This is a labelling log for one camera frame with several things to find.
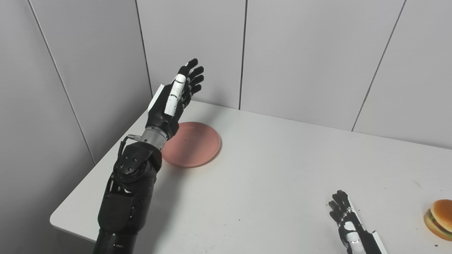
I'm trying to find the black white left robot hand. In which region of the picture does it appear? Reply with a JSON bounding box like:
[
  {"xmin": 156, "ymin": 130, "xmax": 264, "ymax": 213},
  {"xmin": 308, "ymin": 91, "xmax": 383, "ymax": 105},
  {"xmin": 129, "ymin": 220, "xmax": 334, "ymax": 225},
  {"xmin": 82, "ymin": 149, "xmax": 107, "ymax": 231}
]
[{"xmin": 146, "ymin": 59, "xmax": 205, "ymax": 140}]

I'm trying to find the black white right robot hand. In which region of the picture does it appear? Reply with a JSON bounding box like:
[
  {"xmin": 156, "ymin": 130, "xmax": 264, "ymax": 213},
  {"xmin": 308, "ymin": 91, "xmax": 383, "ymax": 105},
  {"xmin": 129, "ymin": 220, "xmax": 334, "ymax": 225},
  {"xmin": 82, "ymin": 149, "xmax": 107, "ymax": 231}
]
[{"xmin": 328, "ymin": 190, "xmax": 388, "ymax": 254}]

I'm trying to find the pink round plate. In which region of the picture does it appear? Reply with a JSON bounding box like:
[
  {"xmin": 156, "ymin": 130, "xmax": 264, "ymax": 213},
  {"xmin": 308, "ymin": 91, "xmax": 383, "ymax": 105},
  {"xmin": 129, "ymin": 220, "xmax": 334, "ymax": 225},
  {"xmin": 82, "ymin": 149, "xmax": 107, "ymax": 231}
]
[{"xmin": 161, "ymin": 122, "xmax": 222, "ymax": 168}]

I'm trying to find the toy hamburger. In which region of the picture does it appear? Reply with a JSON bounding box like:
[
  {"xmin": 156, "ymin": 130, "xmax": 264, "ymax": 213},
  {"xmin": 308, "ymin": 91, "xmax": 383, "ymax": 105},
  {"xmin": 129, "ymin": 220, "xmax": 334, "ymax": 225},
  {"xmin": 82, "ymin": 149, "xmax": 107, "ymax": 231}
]
[{"xmin": 424, "ymin": 199, "xmax": 452, "ymax": 242}]

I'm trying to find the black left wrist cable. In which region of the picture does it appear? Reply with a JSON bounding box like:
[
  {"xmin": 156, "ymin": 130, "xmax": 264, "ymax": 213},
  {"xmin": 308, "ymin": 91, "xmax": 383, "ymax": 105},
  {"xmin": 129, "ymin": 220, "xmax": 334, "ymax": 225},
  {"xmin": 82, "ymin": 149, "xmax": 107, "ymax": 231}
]
[{"xmin": 118, "ymin": 134, "xmax": 142, "ymax": 166}]

